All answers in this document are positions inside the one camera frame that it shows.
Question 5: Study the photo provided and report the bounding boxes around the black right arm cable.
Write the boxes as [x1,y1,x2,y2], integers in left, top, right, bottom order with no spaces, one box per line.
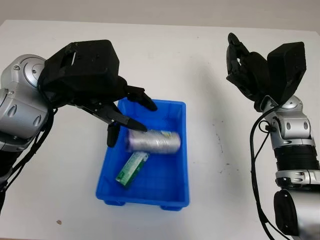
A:
[249,104,285,240]

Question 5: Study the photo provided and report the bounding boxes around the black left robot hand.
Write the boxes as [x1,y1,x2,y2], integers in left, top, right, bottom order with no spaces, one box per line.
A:
[43,76,159,148]

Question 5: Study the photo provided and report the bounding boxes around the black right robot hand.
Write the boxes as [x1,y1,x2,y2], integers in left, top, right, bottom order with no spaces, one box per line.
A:
[225,32,273,112]

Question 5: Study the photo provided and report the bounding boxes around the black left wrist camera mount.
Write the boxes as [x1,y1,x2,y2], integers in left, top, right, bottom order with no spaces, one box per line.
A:
[39,39,121,101]

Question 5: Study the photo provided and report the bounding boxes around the blue plastic tray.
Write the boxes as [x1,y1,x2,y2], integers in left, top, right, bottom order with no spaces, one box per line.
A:
[95,98,191,211]

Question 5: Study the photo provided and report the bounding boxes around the silver purple roll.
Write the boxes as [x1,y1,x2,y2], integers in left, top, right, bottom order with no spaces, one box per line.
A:
[124,128,181,154]

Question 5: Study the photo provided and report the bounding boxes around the green white long box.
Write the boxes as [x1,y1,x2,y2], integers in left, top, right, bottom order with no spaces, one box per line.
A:
[114,151,150,189]

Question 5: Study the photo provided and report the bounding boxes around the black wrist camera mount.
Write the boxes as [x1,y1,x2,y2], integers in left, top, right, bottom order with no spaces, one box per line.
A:
[266,41,308,106]
[39,39,121,101]

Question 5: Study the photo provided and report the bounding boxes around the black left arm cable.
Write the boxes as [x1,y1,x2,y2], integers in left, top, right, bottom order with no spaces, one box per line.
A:
[0,107,56,193]

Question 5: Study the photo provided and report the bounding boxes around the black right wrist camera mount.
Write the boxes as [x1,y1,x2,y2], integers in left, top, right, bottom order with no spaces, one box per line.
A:
[266,41,308,106]

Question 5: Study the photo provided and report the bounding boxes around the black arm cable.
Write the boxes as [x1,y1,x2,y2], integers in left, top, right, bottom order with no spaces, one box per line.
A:
[0,107,56,193]
[249,104,285,240]

